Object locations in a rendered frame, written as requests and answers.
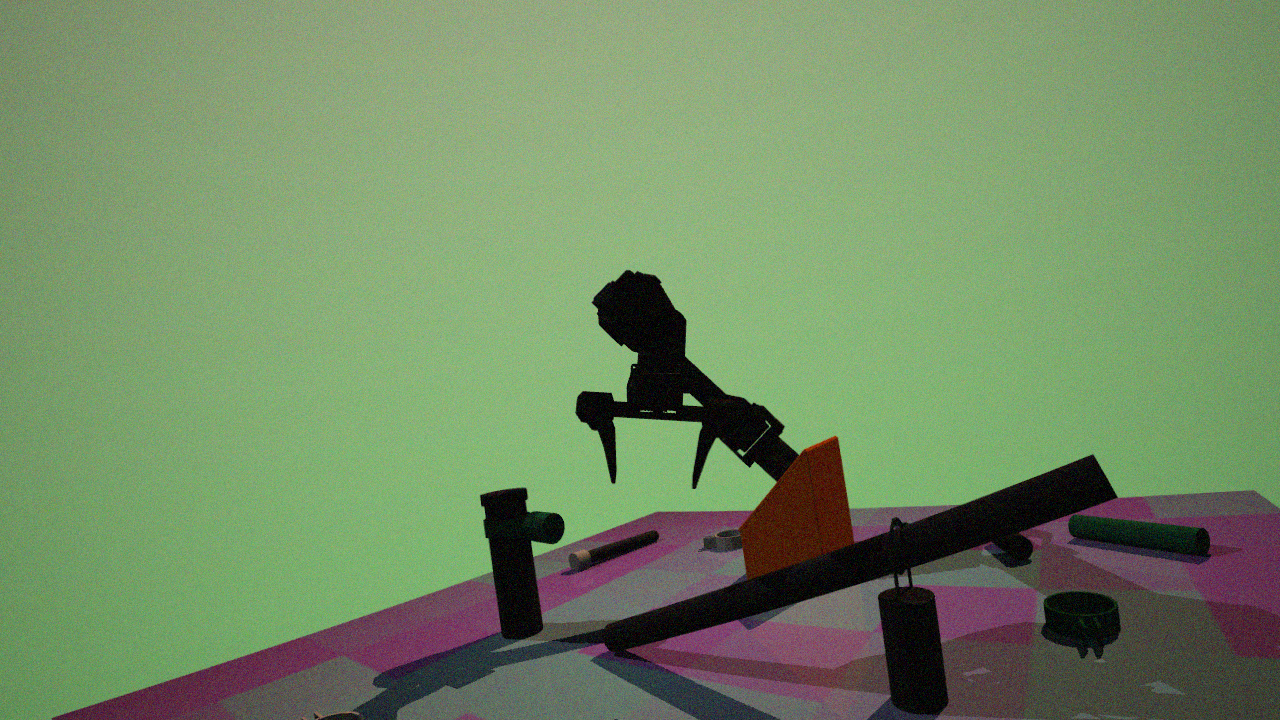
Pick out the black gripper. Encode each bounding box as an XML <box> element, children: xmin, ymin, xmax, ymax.
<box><xmin>575</xmin><ymin>348</ymin><xmax>740</xmax><ymax>489</ymax></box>

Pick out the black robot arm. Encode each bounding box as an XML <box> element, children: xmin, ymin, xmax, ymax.
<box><xmin>593</xmin><ymin>270</ymin><xmax>799</xmax><ymax>480</ymax></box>

